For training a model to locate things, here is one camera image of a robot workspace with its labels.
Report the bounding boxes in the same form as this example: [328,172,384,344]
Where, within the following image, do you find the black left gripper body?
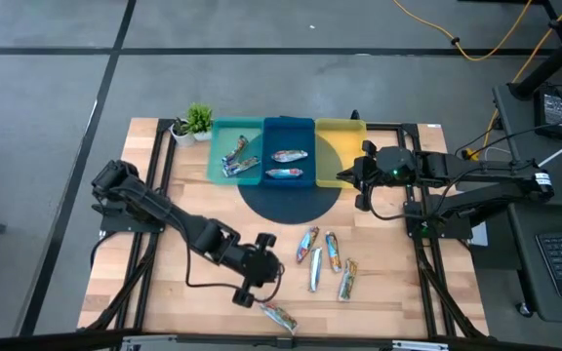
[221,232,283,309]

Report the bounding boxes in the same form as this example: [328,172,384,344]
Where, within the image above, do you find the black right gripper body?
[353,139,422,212]

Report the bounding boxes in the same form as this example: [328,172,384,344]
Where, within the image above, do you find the red multicolour granola bar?
[296,225,321,264]
[260,301,300,336]
[264,168,305,179]
[270,149,309,164]

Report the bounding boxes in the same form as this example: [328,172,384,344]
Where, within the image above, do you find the colourful squares granola bar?
[308,247,324,293]
[337,257,359,303]

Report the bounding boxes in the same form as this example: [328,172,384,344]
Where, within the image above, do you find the orange blue granola bar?
[324,230,343,274]

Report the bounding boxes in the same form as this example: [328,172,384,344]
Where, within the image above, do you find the blue green granola bar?
[221,155,261,178]
[221,135,250,166]

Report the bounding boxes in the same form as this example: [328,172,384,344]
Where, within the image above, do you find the yellow translucent plastic bin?
[313,118,368,190]

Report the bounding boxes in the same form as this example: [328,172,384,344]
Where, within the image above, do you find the dark round mat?
[237,134,343,225]

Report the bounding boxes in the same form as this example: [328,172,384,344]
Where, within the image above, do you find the blue plastic bin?
[260,116,317,189]

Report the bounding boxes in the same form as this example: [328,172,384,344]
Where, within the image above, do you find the white box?
[470,224,490,248]

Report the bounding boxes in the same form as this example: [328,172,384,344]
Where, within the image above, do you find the teal translucent plastic bin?
[206,116,265,187]

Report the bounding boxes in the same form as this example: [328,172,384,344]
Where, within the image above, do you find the green potted plant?
[185,101,215,143]

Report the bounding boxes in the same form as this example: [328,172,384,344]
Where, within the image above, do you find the black power brick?
[534,86,562,140]

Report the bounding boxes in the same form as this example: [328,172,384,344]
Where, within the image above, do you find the black stand leg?
[507,21,562,101]

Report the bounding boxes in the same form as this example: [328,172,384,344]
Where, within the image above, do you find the black crossbeam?
[0,329,562,351]

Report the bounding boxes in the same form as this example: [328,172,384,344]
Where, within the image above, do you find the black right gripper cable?
[367,189,412,220]

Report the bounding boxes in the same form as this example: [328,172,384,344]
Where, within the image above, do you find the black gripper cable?
[367,189,412,220]
[182,228,286,304]

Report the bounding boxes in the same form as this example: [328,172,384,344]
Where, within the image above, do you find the black extrusion frame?
[78,118,178,337]
[366,121,490,338]

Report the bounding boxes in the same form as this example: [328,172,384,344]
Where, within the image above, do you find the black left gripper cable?
[182,228,286,304]

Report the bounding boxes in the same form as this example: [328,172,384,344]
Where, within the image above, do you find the yellow floor cable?
[463,0,562,162]
[391,0,535,62]

